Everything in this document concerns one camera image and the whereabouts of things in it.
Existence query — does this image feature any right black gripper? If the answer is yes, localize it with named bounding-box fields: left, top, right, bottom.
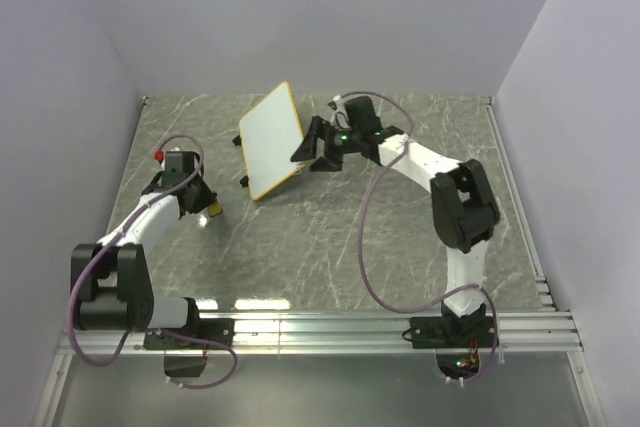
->
left=291, top=117, right=363, bottom=174

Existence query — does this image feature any yellow bone-shaped eraser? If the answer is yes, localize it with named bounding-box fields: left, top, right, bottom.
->
left=207, top=201, right=223, bottom=218

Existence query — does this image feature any yellow-framed whiteboard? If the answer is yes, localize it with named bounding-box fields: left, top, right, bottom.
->
left=238, top=81, right=304, bottom=201

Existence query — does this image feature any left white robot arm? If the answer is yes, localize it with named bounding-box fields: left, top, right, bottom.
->
left=68, top=150, right=220, bottom=349

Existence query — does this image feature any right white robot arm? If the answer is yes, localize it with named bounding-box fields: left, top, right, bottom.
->
left=291, top=91, right=500, bottom=347

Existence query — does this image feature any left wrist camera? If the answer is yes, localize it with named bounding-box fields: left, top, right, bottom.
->
left=153, top=147, right=181, bottom=164

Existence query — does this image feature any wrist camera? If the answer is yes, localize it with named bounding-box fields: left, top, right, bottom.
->
left=153, top=147, right=181, bottom=164
left=328, top=95, right=351, bottom=131

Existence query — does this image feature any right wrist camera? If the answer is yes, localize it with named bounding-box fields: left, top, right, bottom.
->
left=328, top=95, right=351, bottom=131

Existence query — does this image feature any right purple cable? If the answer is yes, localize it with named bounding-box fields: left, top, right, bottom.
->
left=332, top=90, right=501, bottom=386

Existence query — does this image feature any purple cable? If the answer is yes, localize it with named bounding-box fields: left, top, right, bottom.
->
left=332, top=90, right=501, bottom=386
left=66, top=134, right=239, bottom=391

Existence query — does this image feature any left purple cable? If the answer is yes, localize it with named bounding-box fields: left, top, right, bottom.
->
left=66, top=134, right=239, bottom=391

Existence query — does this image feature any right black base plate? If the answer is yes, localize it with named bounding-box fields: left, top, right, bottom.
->
left=401, top=316, right=495, bottom=350

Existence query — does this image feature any aluminium mounting rail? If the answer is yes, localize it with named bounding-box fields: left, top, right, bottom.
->
left=57, top=311, right=586, bottom=356

